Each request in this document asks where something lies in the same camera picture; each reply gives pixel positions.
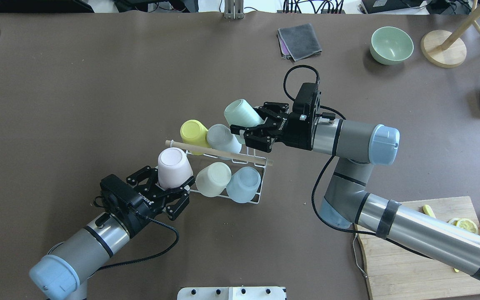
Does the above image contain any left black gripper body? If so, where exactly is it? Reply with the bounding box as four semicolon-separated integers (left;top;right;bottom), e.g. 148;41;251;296
128;187;173;219

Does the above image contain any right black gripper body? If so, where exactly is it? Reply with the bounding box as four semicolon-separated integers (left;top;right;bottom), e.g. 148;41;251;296
273;113;314;151

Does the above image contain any pink plastic cup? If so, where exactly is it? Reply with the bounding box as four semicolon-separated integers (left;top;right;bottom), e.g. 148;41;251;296
157;147;194;189

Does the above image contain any mint green plastic cup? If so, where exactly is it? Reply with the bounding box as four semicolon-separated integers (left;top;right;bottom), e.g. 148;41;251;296
224;99;264;127

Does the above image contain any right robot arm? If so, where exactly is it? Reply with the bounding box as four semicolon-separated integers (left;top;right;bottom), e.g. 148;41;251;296
231;102;480;281

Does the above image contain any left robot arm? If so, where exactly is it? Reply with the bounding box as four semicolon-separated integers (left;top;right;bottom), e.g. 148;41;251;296
29;166;195;300

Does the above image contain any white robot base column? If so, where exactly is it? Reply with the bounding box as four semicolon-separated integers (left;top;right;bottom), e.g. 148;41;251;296
177;285;287;300

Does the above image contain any grey plastic cup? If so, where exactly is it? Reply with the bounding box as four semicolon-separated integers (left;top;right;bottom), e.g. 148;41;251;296
206;124;242;153

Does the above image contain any cream plastic cup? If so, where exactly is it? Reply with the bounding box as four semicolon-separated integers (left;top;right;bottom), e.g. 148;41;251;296
195;162;232;198

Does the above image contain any light blue plastic cup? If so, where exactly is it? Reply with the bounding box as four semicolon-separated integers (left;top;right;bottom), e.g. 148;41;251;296
226;167;261;203

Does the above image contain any yellow plastic cup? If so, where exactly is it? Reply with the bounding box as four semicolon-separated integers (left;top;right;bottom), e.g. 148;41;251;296
180;119;211;148

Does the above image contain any grey folded cloth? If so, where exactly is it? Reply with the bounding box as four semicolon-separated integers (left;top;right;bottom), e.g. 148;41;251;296
277;23;322;61

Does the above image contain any green ceramic bowl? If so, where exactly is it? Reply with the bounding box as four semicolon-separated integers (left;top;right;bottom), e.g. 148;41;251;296
370;26;414;66

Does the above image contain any yellow plastic knife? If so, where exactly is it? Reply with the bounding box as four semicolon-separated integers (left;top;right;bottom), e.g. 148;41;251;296
422;204;436;218

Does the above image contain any wooden mug tree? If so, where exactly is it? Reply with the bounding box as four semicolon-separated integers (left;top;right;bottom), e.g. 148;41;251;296
420;5;480;68

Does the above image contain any wooden cutting board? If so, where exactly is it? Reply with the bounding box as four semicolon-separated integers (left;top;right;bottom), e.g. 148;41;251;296
351;196;480;300

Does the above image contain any lemon slice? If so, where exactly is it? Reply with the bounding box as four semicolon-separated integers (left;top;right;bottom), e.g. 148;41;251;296
448;218;460;227
455;218;479;234

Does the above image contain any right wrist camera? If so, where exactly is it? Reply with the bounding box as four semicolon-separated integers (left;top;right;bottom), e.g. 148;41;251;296
290;83;320;124

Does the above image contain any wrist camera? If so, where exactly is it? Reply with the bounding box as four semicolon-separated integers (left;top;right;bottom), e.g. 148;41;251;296
100;174;141;221
290;83;320;124

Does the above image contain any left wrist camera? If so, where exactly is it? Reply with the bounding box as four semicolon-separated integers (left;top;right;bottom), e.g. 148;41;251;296
100;174;141;221

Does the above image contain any white wire cup holder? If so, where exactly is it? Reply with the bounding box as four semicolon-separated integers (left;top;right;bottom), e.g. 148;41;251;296
165;140;273;205

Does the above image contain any aluminium frame post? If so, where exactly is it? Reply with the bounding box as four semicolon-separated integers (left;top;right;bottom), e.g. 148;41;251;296
223;0;244;19

